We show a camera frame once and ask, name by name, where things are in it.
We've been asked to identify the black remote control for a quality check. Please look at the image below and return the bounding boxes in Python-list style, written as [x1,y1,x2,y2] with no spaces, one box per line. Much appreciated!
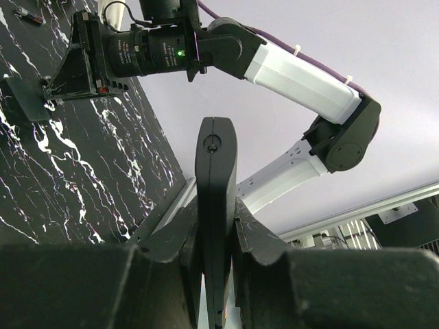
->
[195,117,237,328]

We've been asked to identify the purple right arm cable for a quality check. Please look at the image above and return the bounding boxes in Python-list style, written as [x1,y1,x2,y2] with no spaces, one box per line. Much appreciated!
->
[197,0,382,138]

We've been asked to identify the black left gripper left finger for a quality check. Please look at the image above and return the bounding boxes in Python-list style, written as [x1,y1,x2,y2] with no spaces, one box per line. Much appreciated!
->
[1,201,201,328]

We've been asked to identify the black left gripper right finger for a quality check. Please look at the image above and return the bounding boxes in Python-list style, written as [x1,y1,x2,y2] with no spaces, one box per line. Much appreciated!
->
[233,200,438,328]

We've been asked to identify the black remote battery cover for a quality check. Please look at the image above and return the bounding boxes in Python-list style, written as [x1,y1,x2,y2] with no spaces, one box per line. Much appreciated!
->
[1,77,51,122]

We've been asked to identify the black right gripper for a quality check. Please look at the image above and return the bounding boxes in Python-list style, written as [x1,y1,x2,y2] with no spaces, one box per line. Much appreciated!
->
[44,10,129,100]

